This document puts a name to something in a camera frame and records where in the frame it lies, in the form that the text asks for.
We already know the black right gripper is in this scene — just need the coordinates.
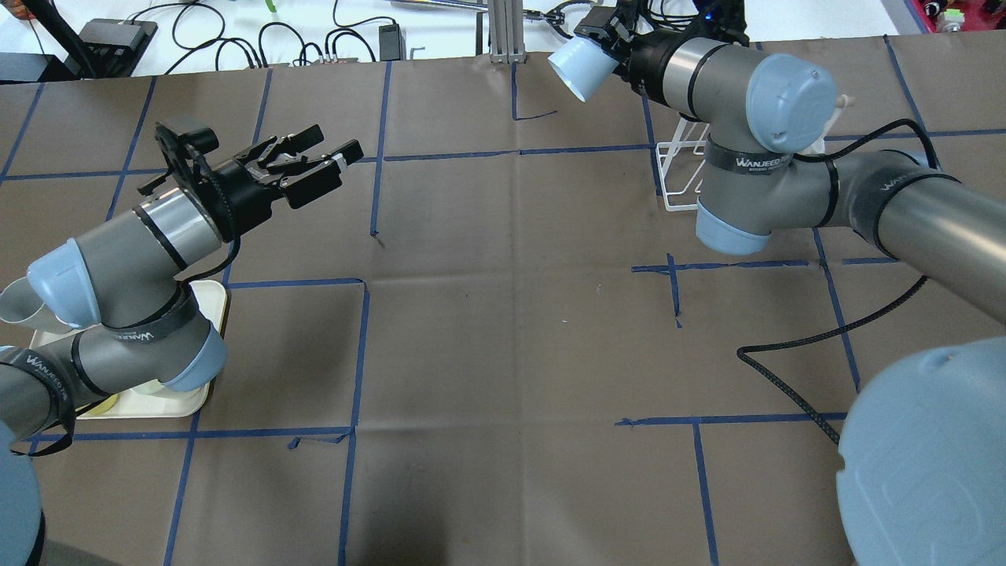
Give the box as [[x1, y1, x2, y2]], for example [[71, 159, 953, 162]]
[[574, 6, 652, 79]]

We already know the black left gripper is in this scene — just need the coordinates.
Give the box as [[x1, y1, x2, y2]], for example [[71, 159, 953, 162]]
[[200, 124, 365, 241]]

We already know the light blue ikea cup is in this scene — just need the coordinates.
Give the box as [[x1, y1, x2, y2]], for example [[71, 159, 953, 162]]
[[547, 36, 619, 101]]

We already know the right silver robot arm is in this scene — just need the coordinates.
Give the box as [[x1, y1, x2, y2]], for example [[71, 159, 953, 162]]
[[549, 1, 1005, 565]]

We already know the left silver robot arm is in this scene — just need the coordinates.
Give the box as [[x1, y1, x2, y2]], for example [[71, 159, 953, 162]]
[[1, 116, 365, 565]]

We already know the cream plastic tray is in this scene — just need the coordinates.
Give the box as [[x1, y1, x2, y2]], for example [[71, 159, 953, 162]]
[[30, 280, 230, 419]]

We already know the red parts tray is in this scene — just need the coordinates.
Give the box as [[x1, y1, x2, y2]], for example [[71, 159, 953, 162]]
[[909, 1, 1005, 32]]

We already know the aluminium frame post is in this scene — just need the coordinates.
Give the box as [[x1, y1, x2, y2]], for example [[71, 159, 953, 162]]
[[486, 0, 526, 64]]

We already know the white wire cup rack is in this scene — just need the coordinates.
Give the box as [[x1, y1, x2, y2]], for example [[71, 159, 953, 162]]
[[655, 93, 854, 213]]

